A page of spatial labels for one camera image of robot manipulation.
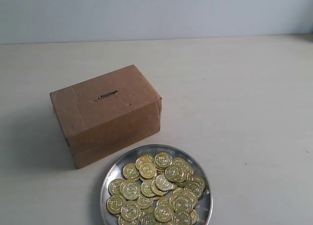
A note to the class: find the gold coin centre pale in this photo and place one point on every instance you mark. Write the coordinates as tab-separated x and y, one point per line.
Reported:
163	184

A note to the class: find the gold coin right edge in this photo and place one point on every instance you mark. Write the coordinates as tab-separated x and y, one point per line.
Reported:
200	180

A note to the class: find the gold coin far left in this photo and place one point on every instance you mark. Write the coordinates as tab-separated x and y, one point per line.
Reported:
114	186

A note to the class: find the gold coin lower centre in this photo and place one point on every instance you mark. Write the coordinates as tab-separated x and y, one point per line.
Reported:
164	213

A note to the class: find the brown cardboard slotted box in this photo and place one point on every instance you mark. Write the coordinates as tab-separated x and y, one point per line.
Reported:
105	114

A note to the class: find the gold coin upper right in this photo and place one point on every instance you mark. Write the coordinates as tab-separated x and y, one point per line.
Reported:
175	173

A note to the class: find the gold coin bottom left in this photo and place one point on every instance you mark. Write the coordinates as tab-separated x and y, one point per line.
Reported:
114	203

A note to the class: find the gold coin left top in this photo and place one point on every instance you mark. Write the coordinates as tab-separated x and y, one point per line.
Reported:
130	172

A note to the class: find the gold coin left middle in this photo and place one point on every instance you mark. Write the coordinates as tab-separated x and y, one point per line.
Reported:
130	190

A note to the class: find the gold coin right middle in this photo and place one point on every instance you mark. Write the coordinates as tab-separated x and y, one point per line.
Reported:
182	203

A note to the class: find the gold coin lower left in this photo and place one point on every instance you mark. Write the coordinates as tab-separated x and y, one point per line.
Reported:
130	211

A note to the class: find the gold coin top centre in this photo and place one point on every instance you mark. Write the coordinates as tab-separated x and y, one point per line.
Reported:
163	159

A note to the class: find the gold coin upper left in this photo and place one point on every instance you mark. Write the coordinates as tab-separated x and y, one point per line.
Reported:
147	170

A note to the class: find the round steel plate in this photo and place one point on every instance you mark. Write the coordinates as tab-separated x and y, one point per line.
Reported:
205	205

